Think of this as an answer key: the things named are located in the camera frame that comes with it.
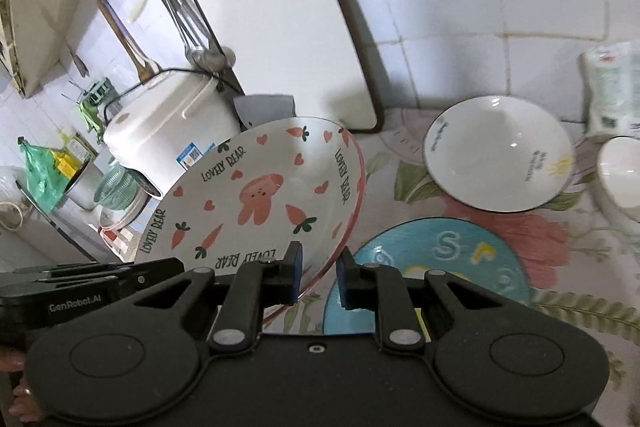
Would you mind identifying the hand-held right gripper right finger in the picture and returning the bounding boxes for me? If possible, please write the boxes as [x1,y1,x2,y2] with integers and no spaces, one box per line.
[337,248,506,354]

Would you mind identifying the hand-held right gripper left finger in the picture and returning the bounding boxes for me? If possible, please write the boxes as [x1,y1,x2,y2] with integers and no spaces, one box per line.
[134,241,304,354]

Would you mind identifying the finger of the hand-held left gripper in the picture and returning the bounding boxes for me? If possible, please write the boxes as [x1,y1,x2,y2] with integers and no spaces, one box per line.
[100,257,186,305]

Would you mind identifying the pink bunny carrot bowl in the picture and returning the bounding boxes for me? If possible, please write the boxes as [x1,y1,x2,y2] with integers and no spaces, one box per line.
[134,117,368,314]

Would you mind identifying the white bowl with small print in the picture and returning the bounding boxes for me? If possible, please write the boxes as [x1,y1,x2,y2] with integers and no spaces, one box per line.
[423,95,576,213]

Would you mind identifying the person's left hand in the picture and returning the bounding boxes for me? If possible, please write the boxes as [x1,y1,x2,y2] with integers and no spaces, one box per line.
[0,347,45,425]

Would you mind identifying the green plastic colander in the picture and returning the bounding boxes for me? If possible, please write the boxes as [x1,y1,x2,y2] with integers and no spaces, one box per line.
[95,170,147,214]

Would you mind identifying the metal pot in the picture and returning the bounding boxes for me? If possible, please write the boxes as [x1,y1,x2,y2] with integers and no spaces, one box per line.
[65,152,117,210]

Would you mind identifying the blue patterned plate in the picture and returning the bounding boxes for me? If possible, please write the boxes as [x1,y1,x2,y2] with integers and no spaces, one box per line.
[322,218,533,336]

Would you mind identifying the floral tablecloth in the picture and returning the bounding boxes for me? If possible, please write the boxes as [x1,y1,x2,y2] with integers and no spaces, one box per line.
[100,107,640,388]

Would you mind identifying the green plastic bag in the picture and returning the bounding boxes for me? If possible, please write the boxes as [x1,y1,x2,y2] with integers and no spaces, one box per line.
[18,137,67,212]

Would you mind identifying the white rice cooker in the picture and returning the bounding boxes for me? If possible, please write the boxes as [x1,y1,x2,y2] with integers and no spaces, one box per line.
[102,67,242,198]

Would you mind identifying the grey plastic scraper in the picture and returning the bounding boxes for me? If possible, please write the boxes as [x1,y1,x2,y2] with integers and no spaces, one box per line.
[233,94,297,134]

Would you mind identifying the white cutting board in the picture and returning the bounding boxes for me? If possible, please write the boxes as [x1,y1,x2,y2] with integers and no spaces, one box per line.
[186,0,386,134]

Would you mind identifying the wooden spatula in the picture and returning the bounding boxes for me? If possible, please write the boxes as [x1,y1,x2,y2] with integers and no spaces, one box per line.
[97,0,162,84]

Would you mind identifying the hanging metal ladles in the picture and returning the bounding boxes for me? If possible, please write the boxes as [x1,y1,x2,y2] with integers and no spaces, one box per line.
[142,0,237,74]

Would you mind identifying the white ribbed bowl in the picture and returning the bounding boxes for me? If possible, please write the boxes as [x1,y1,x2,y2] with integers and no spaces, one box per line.
[596,136,640,224]

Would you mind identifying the clear plastic bag red label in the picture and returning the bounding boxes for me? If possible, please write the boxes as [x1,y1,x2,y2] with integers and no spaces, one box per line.
[580,41,640,140]

